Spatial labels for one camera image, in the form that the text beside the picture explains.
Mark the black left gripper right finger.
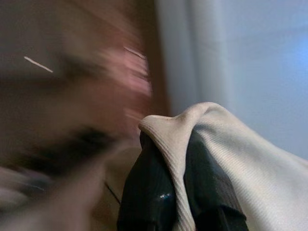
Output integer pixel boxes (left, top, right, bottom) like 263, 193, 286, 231
183, 131, 250, 231

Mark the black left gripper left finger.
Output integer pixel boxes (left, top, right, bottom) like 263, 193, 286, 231
117, 131, 178, 231

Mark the cream ribbed knit garment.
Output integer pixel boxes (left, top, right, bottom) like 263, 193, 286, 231
91, 102, 308, 231

